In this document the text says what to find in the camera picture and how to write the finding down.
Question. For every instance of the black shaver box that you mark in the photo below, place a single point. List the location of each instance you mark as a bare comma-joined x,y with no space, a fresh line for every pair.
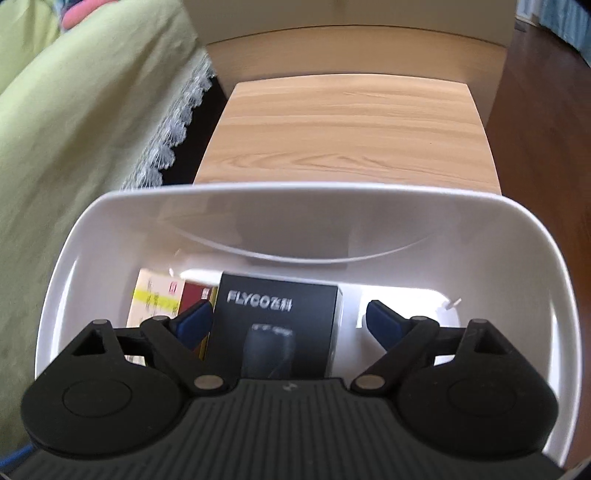
277,300

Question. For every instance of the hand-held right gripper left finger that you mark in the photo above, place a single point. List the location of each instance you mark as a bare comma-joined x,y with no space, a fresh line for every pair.
194,325

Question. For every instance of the light wooden side table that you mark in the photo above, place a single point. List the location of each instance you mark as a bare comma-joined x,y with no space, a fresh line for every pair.
346,129

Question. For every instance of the blue-grey curtain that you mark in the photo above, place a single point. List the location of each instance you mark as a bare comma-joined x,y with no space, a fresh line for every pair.
554,14

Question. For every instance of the white plastic storage bin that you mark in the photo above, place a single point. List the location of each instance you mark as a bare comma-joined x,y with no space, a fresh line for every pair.
300,221

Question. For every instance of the beige cabinet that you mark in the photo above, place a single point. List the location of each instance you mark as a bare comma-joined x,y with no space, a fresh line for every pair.
369,14

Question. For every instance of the red and white medicine box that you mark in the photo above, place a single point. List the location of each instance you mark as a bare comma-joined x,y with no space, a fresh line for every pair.
152,295

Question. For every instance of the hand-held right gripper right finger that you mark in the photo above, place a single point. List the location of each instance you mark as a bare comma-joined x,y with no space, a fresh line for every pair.
383,323

